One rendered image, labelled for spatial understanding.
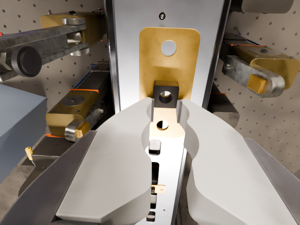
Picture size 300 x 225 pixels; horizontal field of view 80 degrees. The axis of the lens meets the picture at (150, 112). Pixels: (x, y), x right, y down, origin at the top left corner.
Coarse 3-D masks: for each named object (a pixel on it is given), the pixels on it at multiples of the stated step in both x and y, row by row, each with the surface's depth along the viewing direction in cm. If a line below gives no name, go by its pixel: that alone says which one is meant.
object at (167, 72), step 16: (144, 32) 11; (160, 32) 11; (176, 32) 11; (192, 32) 11; (144, 48) 12; (160, 48) 11; (176, 48) 11; (192, 48) 11; (144, 64) 12; (160, 64) 12; (176, 64) 12; (192, 64) 12; (144, 80) 13; (160, 80) 13; (176, 80) 13; (192, 80) 12; (144, 96) 13; (160, 96) 13; (176, 96) 12; (160, 112) 14; (160, 128) 15; (176, 128) 15
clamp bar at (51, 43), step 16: (32, 32) 21; (48, 32) 22; (64, 32) 25; (0, 48) 17; (16, 48) 16; (32, 48) 17; (48, 48) 24; (64, 48) 27; (80, 48) 29; (0, 64) 18; (16, 64) 16; (32, 64) 17; (0, 80) 17
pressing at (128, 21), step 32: (128, 0) 32; (160, 0) 32; (192, 0) 31; (224, 0) 31; (128, 32) 34; (128, 64) 38; (128, 96) 42; (192, 96) 41; (160, 160) 52; (160, 224) 70
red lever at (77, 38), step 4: (0, 32) 24; (72, 32) 28; (76, 32) 29; (68, 36) 28; (72, 36) 28; (76, 36) 29; (80, 36) 29; (68, 40) 28; (72, 40) 29; (76, 40) 29; (80, 40) 29
